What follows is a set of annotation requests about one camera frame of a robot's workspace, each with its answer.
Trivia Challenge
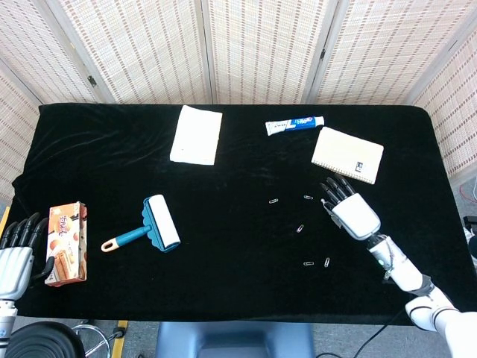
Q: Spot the chrome stool base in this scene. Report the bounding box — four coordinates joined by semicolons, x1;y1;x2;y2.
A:
72;320;127;358

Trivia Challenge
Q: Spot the blue white toothpaste tube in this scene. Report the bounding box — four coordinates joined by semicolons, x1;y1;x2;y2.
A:
265;116;325;137

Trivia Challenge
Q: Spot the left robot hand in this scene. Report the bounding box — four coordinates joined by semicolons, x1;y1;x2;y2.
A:
0;212;56;301

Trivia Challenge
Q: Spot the white folded cloth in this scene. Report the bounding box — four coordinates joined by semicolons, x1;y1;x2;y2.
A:
169;104;224;166

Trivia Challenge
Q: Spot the orange biscuit snack box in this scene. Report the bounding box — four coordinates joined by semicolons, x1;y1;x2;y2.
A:
44;201;89;287

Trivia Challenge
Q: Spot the black cable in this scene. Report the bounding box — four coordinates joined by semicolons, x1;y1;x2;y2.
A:
352;310;408;358

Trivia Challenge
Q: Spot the black ribbed round object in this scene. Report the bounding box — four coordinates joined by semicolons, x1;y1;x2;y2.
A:
7;323;86;358

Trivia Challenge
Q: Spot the red cable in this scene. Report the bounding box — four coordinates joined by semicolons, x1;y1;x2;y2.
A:
459;181;477;205

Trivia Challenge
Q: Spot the woven folding screen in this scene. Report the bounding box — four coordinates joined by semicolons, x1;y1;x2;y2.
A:
0;0;477;204

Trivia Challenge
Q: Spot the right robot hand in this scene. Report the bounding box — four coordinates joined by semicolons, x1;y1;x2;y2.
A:
320;175;382;241

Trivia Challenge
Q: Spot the black velvet tablecloth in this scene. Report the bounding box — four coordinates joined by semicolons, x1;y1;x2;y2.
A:
7;103;467;327

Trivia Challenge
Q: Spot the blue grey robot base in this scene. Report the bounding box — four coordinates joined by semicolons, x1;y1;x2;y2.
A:
155;321;315;358

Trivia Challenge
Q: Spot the teal lint roller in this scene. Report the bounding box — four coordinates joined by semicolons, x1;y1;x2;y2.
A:
101;193;182;255

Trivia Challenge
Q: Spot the cream spiral notebook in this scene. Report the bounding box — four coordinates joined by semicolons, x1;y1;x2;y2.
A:
311;126;385;186

